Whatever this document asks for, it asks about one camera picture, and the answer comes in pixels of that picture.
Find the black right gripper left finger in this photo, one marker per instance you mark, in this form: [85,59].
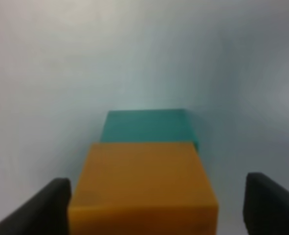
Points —
[44,214]

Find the orange block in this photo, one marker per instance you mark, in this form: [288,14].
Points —
[149,188]

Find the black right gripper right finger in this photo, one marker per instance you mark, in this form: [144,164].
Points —
[266,206]

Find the teal block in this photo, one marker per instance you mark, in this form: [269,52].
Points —
[165,125]

